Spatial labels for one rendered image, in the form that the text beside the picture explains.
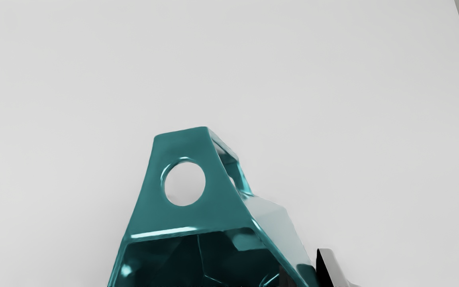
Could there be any teal faceted mug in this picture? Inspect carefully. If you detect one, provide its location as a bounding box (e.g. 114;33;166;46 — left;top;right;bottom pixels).
107;126;317;287

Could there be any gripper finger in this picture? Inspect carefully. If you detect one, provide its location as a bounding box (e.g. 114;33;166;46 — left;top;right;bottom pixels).
316;248;362;287

